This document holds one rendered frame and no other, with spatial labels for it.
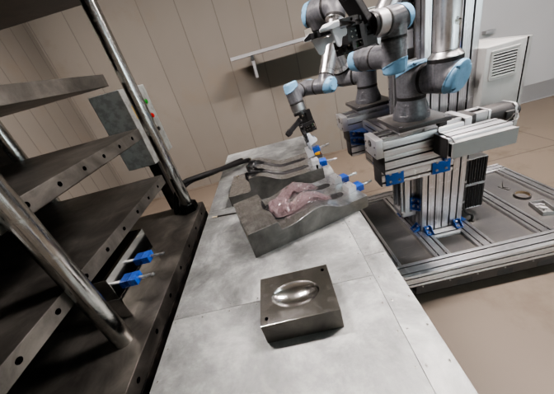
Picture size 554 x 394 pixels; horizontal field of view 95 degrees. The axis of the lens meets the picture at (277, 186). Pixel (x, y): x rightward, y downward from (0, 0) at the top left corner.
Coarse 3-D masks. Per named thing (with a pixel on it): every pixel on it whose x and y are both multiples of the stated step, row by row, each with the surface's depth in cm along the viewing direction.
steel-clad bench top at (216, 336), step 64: (320, 256) 87; (384, 256) 80; (192, 320) 77; (256, 320) 72; (384, 320) 63; (192, 384) 61; (256, 384) 58; (320, 384) 55; (384, 384) 52; (448, 384) 49
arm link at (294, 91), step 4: (288, 84) 126; (292, 84) 126; (296, 84) 127; (284, 88) 128; (288, 88) 127; (292, 88) 127; (296, 88) 127; (300, 88) 129; (288, 92) 128; (292, 92) 127; (296, 92) 128; (300, 92) 129; (288, 96) 129; (292, 96) 128; (296, 96) 128; (300, 96) 129; (288, 100) 131; (292, 100) 129; (296, 100) 128; (300, 100) 129; (292, 104) 130; (296, 104) 129
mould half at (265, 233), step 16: (320, 192) 111; (336, 192) 110; (240, 208) 107; (256, 208) 104; (304, 208) 99; (320, 208) 96; (336, 208) 99; (352, 208) 102; (256, 224) 93; (272, 224) 91; (288, 224) 95; (304, 224) 96; (320, 224) 99; (256, 240) 91; (272, 240) 94; (288, 240) 96; (256, 256) 94
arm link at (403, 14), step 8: (392, 8) 72; (400, 8) 73; (408, 8) 74; (392, 16) 72; (400, 16) 73; (408, 16) 75; (392, 24) 73; (400, 24) 74; (408, 24) 77; (392, 32) 76; (400, 32) 75
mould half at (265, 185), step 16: (272, 160) 149; (288, 160) 147; (304, 160) 140; (240, 176) 150; (256, 176) 126; (272, 176) 128; (288, 176) 128; (304, 176) 128; (320, 176) 128; (240, 192) 132; (256, 192) 130; (272, 192) 130
